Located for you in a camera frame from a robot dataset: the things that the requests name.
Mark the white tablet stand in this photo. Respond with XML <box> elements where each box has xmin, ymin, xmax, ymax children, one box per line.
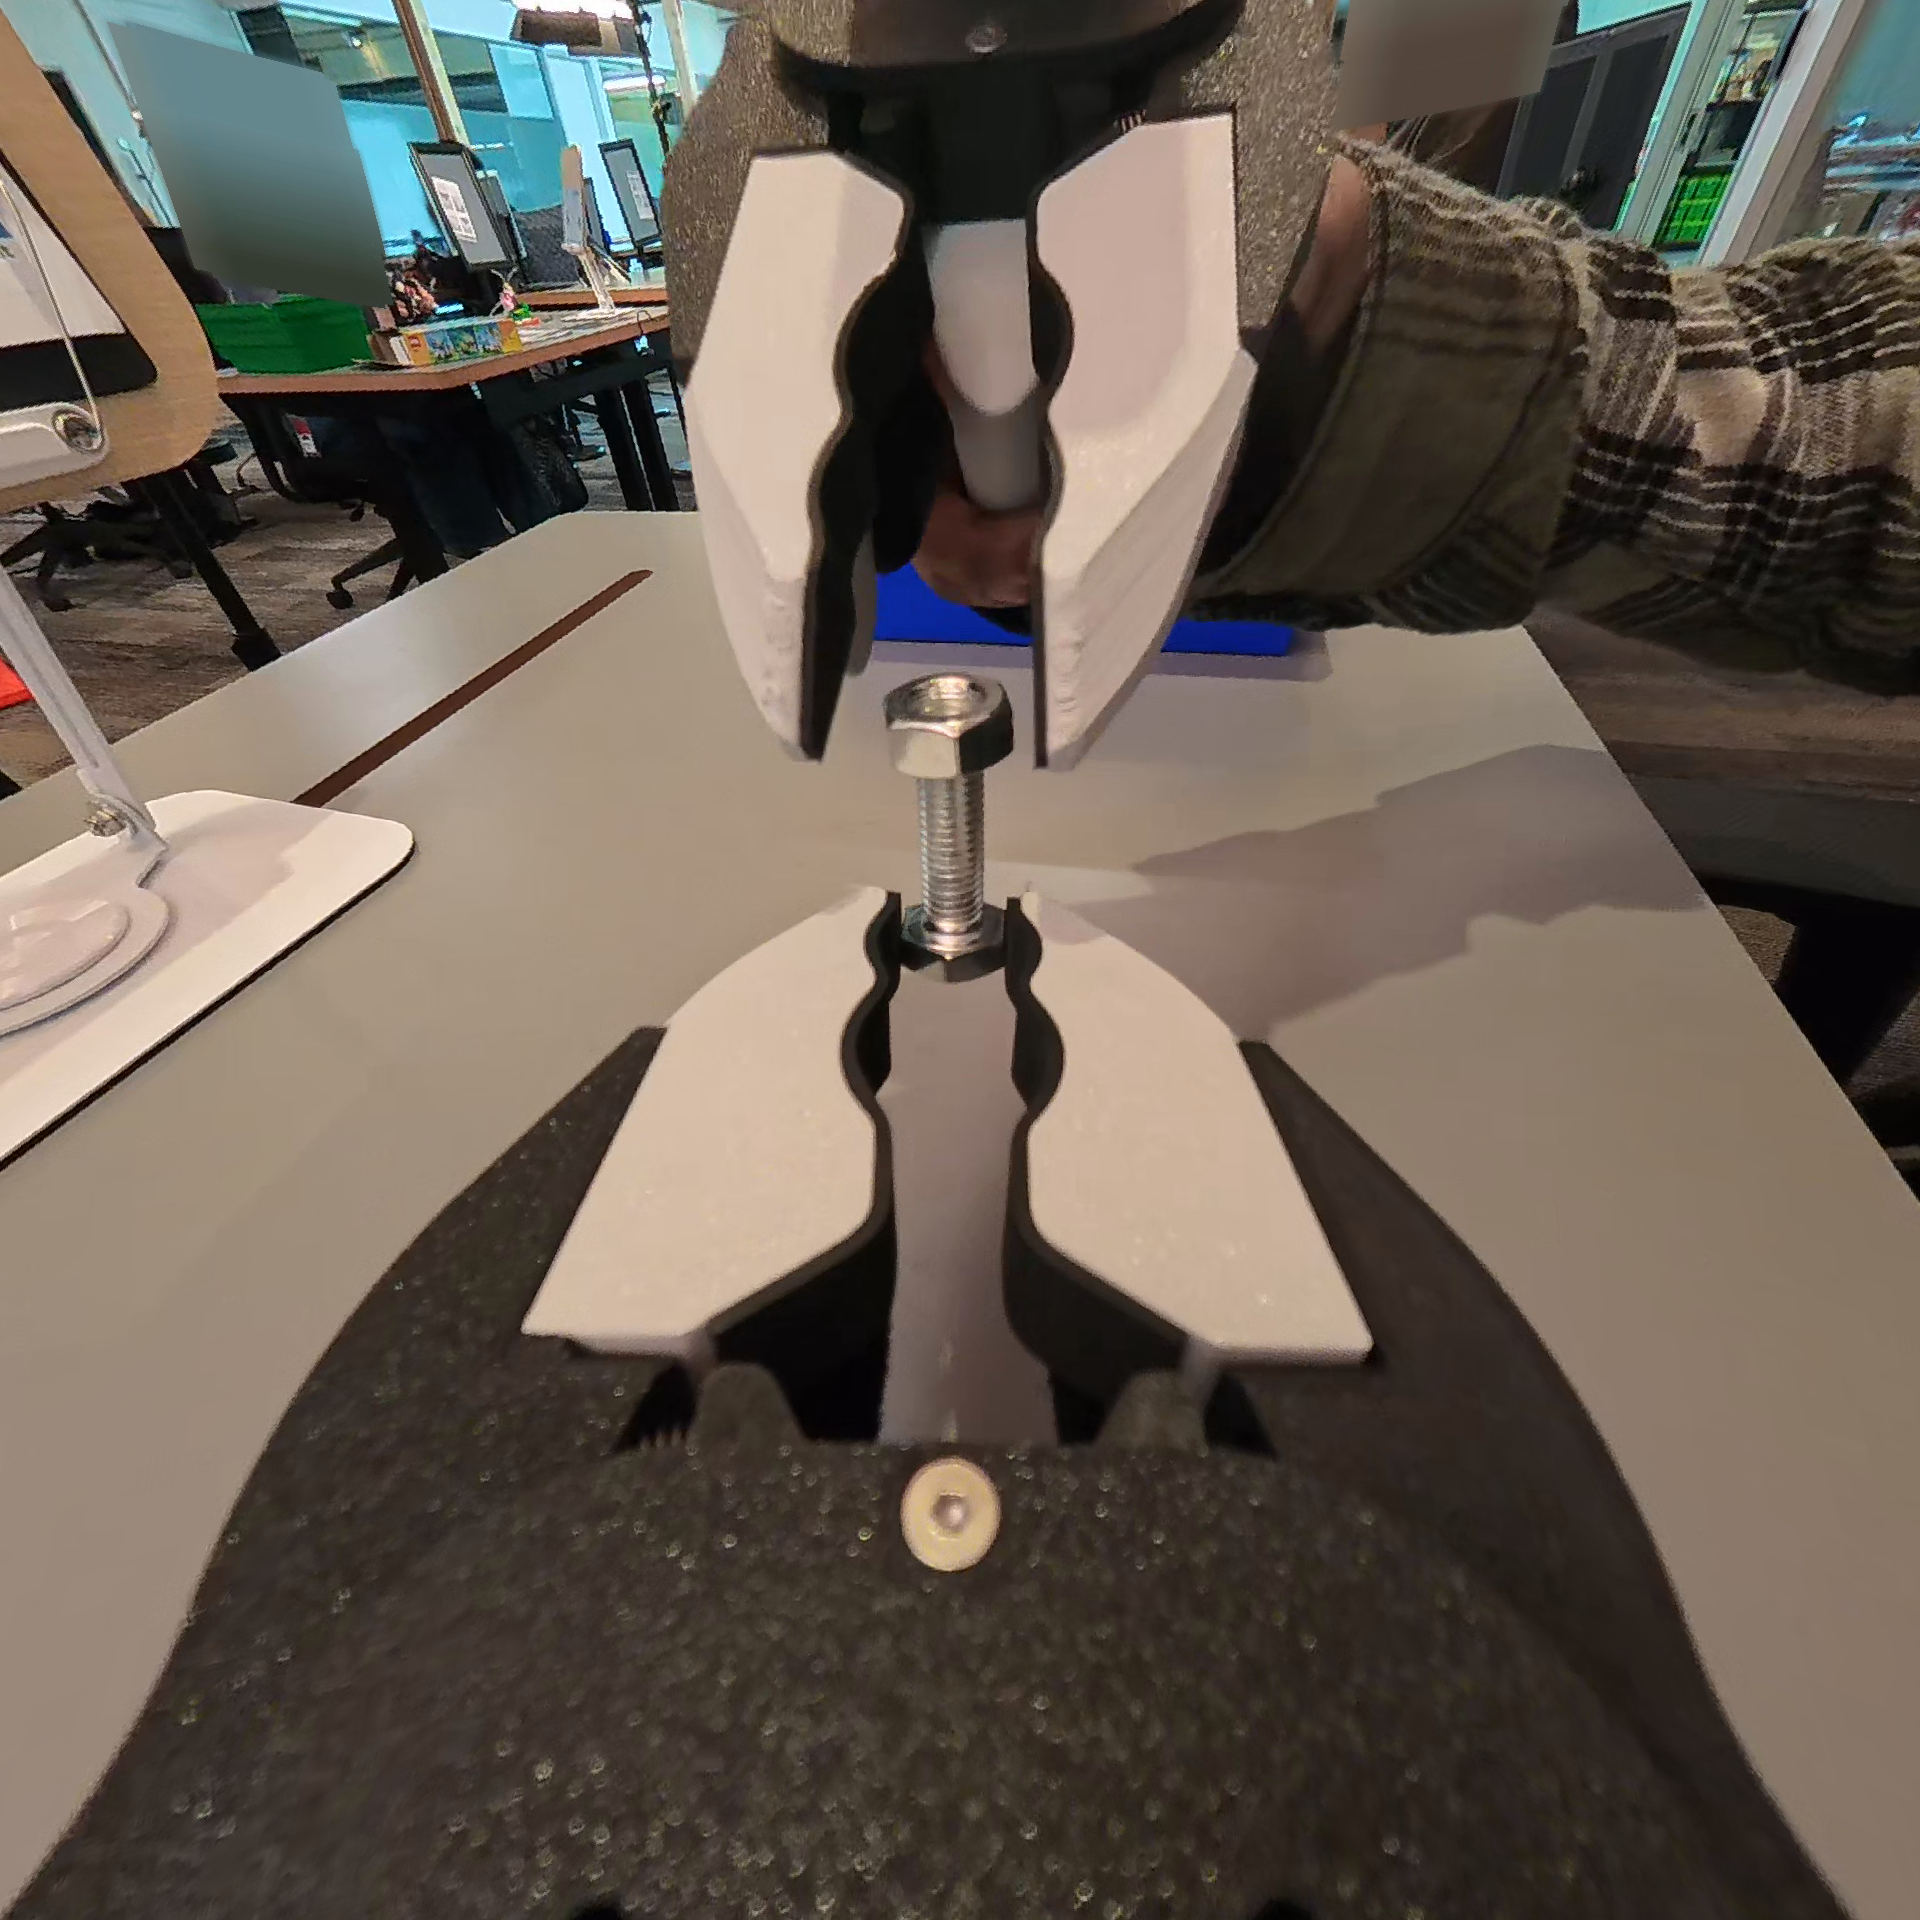
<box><xmin>0</xmin><ymin>402</ymin><xmax>418</xmax><ymax>1165</ymax></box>

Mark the long wooden desk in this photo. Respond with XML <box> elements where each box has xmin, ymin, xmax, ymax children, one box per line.
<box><xmin>215</xmin><ymin>285</ymin><xmax>680</xmax><ymax>558</ymax></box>

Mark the tablet with wooden frame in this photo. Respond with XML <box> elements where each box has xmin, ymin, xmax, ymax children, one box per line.
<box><xmin>0</xmin><ymin>0</ymin><xmax>224</xmax><ymax>504</ymax></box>

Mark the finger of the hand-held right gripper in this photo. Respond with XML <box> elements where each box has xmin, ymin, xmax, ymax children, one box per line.
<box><xmin>1025</xmin><ymin>113</ymin><xmax>1261</xmax><ymax>774</ymax></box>
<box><xmin>682</xmin><ymin>151</ymin><xmax>918</xmax><ymax>762</ymax></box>

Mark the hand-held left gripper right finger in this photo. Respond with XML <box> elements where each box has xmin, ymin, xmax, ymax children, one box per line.
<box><xmin>1014</xmin><ymin>893</ymin><xmax>1378</xmax><ymax>1370</ymax></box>

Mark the silver hex nut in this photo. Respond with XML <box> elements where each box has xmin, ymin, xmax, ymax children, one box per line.
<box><xmin>895</xmin><ymin>900</ymin><xmax>1010</xmax><ymax>979</ymax></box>

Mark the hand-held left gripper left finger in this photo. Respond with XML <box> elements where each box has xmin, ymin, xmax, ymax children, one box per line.
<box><xmin>519</xmin><ymin>885</ymin><xmax>901</xmax><ymax>1368</ymax></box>

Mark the person's right hand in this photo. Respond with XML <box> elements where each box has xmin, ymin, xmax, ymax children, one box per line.
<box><xmin>914</xmin><ymin>487</ymin><xmax>1039</xmax><ymax>610</ymax></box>

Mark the blue plastic bin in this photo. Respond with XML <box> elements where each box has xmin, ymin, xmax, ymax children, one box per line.
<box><xmin>869</xmin><ymin>570</ymin><xmax>1299</xmax><ymax>658</ymax></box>

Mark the dark grey chair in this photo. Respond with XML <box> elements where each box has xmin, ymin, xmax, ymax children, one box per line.
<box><xmin>1649</xmin><ymin>780</ymin><xmax>1920</xmax><ymax>1120</ymax></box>

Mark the green box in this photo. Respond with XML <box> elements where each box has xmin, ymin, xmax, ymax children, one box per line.
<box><xmin>193</xmin><ymin>294</ymin><xmax>373</xmax><ymax>374</ymax></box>

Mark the black monitor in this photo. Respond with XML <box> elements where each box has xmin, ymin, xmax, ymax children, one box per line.
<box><xmin>408</xmin><ymin>142</ymin><xmax>515</xmax><ymax>273</ymax></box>

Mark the person's right forearm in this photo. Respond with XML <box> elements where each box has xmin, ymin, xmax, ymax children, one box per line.
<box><xmin>1192</xmin><ymin>134</ymin><xmax>1920</xmax><ymax>696</ymax></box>

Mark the silver hex bolt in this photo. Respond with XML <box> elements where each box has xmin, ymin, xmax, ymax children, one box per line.
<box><xmin>882</xmin><ymin>675</ymin><xmax>1020</xmax><ymax>932</ymax></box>

